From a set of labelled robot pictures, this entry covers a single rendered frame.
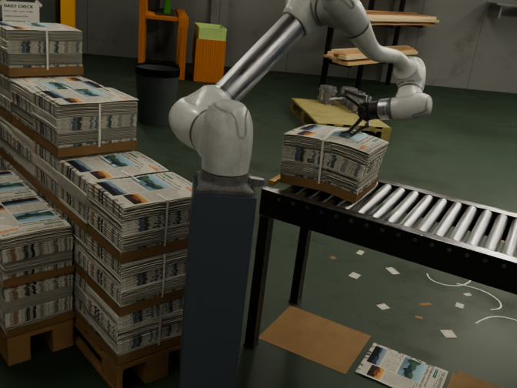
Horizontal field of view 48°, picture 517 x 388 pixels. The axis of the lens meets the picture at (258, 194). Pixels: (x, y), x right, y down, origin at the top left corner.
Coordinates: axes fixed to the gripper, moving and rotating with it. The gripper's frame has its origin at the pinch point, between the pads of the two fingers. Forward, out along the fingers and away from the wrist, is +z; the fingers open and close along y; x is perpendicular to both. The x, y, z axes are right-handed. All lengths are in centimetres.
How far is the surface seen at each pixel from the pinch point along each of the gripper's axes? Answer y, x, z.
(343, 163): 19.3, -12.9, -6.7
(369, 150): 15.2, -8.8, -17.2
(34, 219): 23, -79, 106
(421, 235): 46, -25, -39
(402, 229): 44, -25, -32
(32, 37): -55, -33, 136
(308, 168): 20.3, -13.1, 9.5
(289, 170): 20.9, -13.3, 18.4
